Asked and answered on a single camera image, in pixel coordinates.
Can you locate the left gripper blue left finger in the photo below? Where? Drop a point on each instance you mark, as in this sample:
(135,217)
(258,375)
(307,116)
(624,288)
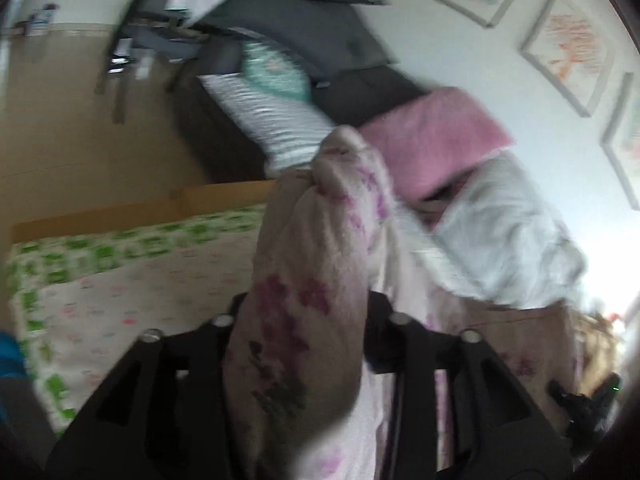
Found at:
(160,413)

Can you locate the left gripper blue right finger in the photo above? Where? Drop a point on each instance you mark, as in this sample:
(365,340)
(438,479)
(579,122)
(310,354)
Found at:
(498,431)

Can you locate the lilac floral padded jacket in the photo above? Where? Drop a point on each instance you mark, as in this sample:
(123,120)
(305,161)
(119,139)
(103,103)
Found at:
(303,401)

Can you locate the beige fleece robe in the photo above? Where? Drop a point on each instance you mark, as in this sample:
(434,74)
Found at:
(601,346)

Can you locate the cherry print bed sheet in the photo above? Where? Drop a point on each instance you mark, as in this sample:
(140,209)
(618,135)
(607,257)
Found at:
(80,301)

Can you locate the grey pillow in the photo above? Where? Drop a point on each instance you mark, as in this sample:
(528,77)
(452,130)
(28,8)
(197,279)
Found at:
(497,240)

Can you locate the pink pillow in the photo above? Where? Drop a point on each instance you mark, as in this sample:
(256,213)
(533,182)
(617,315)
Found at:
(429,141)

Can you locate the orange tree framed picture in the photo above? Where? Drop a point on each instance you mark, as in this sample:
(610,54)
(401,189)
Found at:
(571,53)

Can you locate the teal patterned cushion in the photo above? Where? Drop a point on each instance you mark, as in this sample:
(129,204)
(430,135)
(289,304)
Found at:
(273,72)

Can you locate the dark grey chair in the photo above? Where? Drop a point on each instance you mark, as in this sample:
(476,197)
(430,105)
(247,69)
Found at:
(352,78)

